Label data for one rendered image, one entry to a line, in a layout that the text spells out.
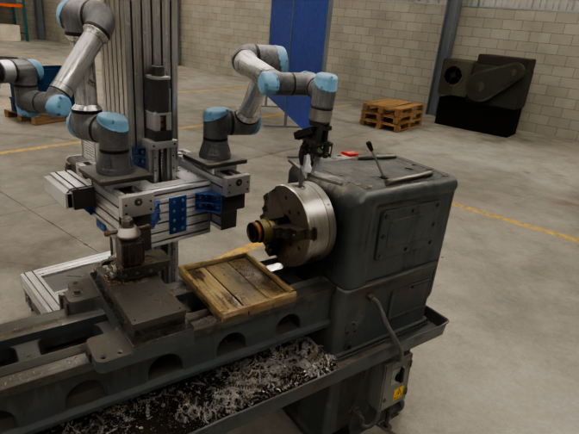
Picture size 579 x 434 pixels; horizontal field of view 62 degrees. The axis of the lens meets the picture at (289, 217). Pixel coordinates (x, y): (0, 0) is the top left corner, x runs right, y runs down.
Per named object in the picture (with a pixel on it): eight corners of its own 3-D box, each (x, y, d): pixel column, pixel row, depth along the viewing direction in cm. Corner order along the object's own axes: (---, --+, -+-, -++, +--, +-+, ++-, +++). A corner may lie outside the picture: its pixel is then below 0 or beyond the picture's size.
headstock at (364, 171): (371, 221, 249) (383, 149, 234) (445, 260, 214) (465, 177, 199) (277, 243, 216) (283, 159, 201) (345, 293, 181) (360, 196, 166)
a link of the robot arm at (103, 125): (114, 152, 187) (112, 118, 182) (89, 146, 192) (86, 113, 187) (136, 147, 197) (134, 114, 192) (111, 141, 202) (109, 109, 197)
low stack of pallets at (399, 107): (384, 118, 1044) (388, 97, 1027) (422, 125, 999) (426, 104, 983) (357, 124, 948) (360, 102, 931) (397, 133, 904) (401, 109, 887)
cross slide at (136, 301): (139, 262, 177) (139, 251, 175) (186, 322, 145) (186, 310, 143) (91, 272, 167) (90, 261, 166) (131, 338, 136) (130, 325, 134)
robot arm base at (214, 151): (192, 154, 231) (193, 133, 227) (218, 151, 240) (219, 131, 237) (210, 162, 221) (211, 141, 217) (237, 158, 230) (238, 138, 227)
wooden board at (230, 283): (245, 259, 199) (246, 251, 197) (295, 301, 172) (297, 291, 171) (177, 275, 182) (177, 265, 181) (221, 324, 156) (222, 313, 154)
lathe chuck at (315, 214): (277, 238, 203) (286, 170, 189) (321, 277, 181) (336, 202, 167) (258, 242, 198) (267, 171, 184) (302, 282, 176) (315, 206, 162)
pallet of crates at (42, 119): (71, 108, 856) (67, 63, 827) (102, 116, 821) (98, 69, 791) (4, 116, 759) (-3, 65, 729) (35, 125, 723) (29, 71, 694)
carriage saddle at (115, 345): (144, 275, 180) (144, 261, 178) (196, 343, 146) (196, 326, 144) (58, 294, 164) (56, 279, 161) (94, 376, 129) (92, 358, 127)
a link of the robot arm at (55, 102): (133, 18, 181) (70, 126, 167) (111, 16, 185) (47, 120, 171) (115, -6, 171) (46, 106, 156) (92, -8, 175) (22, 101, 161)
